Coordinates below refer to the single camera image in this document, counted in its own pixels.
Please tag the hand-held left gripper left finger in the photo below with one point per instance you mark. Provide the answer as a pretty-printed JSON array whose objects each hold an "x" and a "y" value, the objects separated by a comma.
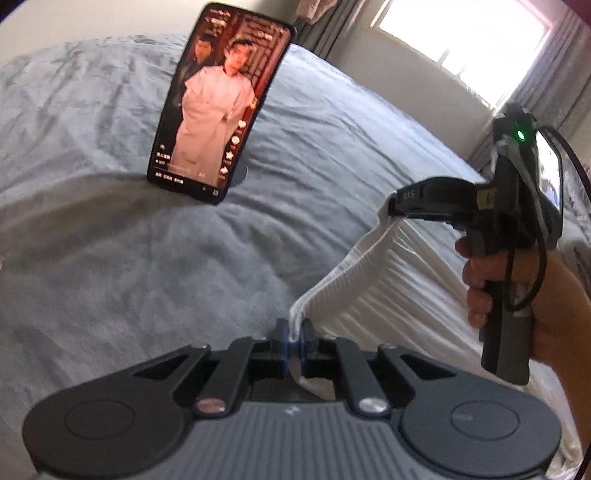
[{"x": 277, "y": 350}]

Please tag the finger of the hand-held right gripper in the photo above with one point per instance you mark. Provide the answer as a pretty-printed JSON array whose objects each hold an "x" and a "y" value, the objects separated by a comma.
[
  {"x": 438, "y": 194},
  {"x": 429, "y": 214}
]

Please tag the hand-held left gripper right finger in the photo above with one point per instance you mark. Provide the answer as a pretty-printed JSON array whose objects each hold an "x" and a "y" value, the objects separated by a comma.
[{"x": 308, "y": 350}]

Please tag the white long-sleeved shirt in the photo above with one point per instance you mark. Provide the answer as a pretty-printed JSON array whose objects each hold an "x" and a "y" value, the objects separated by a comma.
[{"x": 406, "y": 295}]

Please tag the person's right forearm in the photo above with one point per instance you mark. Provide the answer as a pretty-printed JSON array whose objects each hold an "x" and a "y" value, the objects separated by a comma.
[{"x": 579, "y": 406}]

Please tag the person's right hand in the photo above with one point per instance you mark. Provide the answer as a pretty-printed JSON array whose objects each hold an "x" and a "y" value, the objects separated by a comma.
[{"x": 561, "y": 314}]

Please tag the grey curtain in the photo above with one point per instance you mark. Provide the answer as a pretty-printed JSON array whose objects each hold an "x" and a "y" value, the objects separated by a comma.
[
  {"x": 332, "y": 32},
  {"x": 549, "y": 78}
]

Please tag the window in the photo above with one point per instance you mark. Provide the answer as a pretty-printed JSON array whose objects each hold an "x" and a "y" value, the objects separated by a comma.
[{"x": 461, "y": 32}]

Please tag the pink hanging garment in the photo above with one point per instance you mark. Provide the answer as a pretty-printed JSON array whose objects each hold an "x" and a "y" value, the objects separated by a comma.
[{"x": 316, "y": 8}]

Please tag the black smartphone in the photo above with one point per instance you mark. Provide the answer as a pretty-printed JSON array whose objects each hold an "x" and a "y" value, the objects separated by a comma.
[{"x": 212, "y": 106}]

